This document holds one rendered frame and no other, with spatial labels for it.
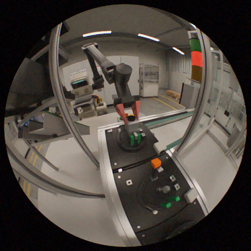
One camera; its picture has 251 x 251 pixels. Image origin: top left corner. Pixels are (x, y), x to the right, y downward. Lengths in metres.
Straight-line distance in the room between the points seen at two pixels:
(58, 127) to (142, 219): 0.36
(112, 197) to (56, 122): 0.28
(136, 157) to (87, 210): 0.36
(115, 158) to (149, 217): 0.26
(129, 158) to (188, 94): 0.30
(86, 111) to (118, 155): 0.80
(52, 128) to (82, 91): 0.77
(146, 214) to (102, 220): 0.21
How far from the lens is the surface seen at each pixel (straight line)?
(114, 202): 0.29
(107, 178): 0.30
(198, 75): 0.27
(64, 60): 0.33
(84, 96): 0.92
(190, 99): 0.24
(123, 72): 0.26
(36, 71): 0.22
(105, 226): 0.43
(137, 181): 0.27
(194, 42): 0.31
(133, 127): 0.27
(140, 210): 0.28
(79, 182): 0.46
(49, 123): 0.21
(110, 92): 3.26
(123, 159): 0.30
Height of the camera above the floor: 1.24
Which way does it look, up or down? 37 degrees down
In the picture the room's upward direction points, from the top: 4 degrees counter-clockwise
